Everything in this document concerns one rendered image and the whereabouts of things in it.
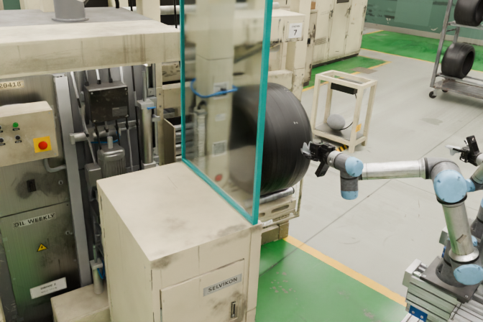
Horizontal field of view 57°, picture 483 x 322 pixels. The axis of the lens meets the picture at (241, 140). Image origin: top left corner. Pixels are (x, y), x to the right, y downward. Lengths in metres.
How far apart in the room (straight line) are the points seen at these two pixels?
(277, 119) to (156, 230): 0.88
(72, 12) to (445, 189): 1.66
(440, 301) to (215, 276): 1.27
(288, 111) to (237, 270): 0.90
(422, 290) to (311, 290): 0.97
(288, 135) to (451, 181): 0.72
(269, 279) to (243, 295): 1.59
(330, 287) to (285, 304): 0.37
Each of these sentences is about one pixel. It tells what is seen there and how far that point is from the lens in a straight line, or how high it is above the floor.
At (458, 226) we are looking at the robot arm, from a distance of 2.05.
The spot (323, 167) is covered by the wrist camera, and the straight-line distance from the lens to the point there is 2.04.
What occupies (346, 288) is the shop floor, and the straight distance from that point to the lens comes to 3.28.
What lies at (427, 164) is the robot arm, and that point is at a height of 1.29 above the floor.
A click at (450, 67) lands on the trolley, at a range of 7.58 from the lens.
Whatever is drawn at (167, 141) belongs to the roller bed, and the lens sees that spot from 2.57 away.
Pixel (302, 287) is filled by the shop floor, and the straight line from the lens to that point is 3.21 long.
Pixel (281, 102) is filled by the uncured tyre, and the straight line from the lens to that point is 2.17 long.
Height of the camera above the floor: 2.11
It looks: 24 degrees down
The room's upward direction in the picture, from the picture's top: 3 degrees clockwise
